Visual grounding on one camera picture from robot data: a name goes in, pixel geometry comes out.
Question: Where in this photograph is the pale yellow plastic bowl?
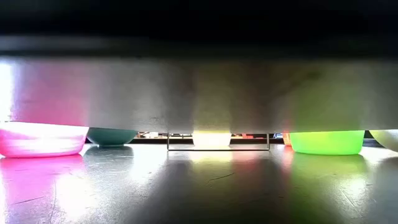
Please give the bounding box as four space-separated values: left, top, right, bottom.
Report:
192 130 233 147

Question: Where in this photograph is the teal bowl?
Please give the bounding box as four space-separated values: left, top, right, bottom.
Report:
86 127 139 148

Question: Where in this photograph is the yellow-green plastic bowl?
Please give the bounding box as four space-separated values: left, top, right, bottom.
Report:
289 130 366 156

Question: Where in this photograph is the pink plastic bowl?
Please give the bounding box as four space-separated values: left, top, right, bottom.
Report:
0 121 90 159

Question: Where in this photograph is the white bowl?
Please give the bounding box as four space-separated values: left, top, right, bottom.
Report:
369 129 398 153

